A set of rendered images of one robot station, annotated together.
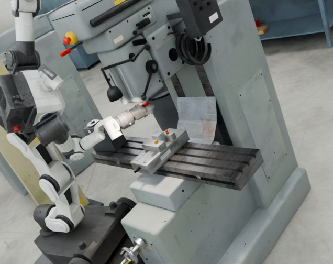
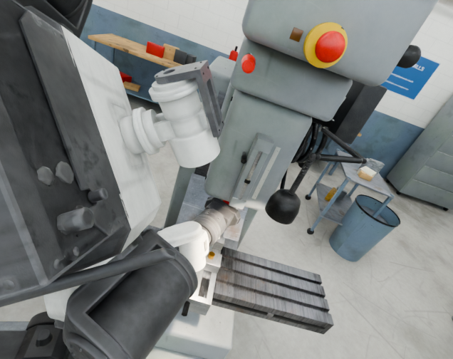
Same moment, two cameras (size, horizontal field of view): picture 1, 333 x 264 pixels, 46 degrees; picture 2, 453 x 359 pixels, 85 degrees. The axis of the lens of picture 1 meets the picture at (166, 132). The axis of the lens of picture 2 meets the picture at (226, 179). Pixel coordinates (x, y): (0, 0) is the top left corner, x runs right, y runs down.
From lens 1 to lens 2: 1.85 m
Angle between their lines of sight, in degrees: 52
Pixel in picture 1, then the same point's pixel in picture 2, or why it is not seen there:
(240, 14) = not seen: hidden behind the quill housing
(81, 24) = (406, 40)
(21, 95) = (80, 162)
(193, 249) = not seen: outside the picture
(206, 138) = (227, 237)
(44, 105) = (142, 214)
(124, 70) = (286, 157)
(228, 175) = (322, 319)
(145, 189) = (179, 335)
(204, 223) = not seen: hidden behind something
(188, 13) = (366, 110)
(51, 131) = (164, 325)
